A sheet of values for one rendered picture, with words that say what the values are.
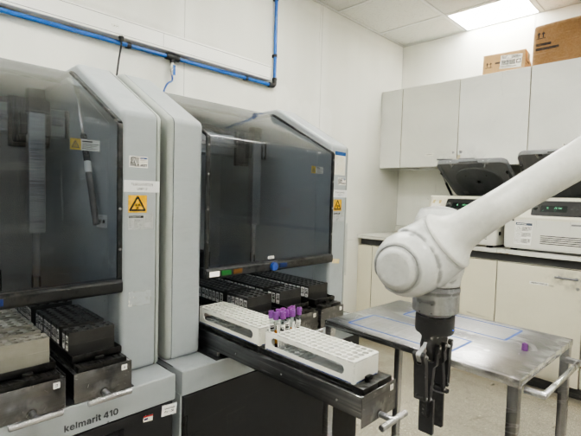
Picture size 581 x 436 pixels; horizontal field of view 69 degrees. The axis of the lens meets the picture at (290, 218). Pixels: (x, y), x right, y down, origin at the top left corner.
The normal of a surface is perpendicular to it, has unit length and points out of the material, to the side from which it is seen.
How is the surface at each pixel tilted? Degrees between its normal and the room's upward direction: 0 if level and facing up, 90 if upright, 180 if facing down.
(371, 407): 90
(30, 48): 90
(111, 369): 90
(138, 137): 90
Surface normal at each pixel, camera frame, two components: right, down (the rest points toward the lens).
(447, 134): -0.70, 0.02
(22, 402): 0.71, 0.06
